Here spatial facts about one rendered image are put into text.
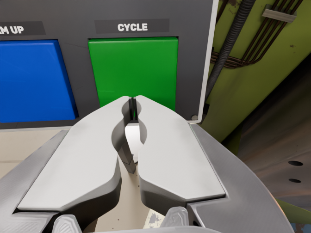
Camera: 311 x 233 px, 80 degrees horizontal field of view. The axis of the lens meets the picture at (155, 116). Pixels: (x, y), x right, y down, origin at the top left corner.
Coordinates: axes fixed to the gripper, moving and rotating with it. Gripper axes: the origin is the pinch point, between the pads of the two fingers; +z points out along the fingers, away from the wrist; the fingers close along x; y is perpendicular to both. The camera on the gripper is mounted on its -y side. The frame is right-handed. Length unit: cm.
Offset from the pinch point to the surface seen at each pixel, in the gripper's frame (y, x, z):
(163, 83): 1.1, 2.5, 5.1
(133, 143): 73, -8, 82
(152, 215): 38.7, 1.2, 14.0
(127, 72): -0.1, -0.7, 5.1
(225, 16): -2.0, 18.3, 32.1
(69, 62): -0.9, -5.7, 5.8
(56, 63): -1.1, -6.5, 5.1
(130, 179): 84, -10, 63
